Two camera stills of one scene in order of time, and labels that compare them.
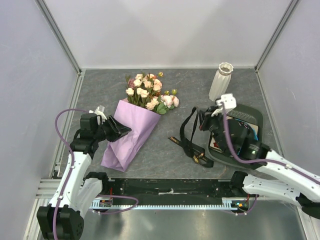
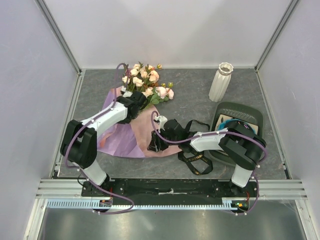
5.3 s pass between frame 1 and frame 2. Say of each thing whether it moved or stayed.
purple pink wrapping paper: moved
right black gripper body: moved
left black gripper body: moved
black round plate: stayed
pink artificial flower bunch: moved
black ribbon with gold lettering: moved
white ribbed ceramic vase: stayed
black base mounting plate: stayed
